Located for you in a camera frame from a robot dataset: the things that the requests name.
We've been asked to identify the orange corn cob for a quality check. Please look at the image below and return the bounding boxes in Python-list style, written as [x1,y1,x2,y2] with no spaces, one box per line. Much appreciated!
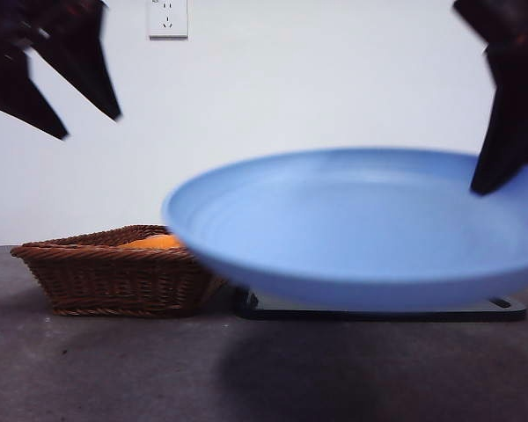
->
[125,234,184,251]

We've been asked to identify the blue round plate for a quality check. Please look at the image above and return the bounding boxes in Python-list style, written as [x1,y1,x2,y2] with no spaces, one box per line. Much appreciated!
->
[161,148,528,311]

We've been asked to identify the brown wicker basket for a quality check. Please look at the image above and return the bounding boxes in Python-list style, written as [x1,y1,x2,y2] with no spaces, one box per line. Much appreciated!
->
[10,224,230,318]

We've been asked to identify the black rectangular tray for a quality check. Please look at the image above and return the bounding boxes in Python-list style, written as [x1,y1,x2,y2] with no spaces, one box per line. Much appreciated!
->
[233,287,528,322]

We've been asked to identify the white wall socket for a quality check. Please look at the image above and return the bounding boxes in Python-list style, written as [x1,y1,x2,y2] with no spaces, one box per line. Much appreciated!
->
[148,0,189,41]

